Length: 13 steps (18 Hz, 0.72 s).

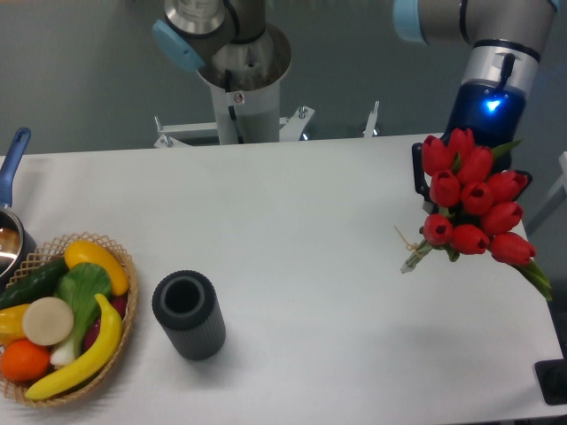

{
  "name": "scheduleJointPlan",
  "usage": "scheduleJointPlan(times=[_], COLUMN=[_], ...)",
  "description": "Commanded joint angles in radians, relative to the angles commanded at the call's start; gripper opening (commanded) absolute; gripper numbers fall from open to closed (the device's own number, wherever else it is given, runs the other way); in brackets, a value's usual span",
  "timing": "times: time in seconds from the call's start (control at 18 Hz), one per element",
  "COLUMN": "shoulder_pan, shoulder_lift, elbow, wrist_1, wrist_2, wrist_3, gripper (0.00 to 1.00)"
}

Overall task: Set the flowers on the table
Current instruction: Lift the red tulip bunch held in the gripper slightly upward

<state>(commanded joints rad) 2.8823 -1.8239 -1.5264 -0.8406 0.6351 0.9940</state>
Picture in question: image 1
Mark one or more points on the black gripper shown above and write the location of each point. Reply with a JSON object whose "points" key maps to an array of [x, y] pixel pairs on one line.
{"points": [[493, 116]]}

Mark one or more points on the red tulip bouquet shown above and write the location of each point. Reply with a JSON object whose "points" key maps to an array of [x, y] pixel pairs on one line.
{"points": [[473, 207]]}

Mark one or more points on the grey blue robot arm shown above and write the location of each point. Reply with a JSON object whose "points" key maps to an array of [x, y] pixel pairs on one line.
{"points": [[506, 38]]}

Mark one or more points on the black device at edge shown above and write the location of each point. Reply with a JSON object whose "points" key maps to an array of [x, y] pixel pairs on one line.
{"points": [[551, 375]]}

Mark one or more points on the dark grey ribbed vase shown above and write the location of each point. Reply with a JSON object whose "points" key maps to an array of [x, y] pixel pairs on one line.
{"points": [[186, 306]]}

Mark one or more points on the red purple vegetable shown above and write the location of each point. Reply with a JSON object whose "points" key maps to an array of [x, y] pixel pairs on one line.
{"points": [[120, 305]]}

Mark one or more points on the yellow banana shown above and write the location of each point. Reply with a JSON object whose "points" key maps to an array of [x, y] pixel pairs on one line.
{"points": [[89, 363]]}

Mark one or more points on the green bok choy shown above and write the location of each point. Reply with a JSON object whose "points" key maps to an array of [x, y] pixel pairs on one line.
{"points": [[77, 288]]}

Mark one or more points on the woven wicker basket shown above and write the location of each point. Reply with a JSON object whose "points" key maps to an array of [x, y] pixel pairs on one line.
{"points": [[41, 256]]}

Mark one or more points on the green cucumber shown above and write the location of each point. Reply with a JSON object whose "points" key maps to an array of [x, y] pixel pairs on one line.
{"points": [[40, 283]]}

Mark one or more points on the beige round slice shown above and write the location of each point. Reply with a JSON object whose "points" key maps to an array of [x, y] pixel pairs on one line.
{"points": [[47, 321]]}

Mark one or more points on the yellow bell pepper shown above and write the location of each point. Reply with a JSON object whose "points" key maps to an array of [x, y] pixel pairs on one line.
{"points": [[11, 328]]}

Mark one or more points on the orange fruit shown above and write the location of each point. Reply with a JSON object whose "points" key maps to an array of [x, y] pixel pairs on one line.
{"points": [[24, 361]]}

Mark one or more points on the white frame at right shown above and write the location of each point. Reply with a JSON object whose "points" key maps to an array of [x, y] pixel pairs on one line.
{"points": [[554, 197]]}

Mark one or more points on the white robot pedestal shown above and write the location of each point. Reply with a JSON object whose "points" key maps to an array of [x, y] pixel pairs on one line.
{"points": [[245, 86]]}

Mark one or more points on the blue handled saucepan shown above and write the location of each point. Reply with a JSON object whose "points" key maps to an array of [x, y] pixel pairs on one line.
{"points": [[16, 242]]}

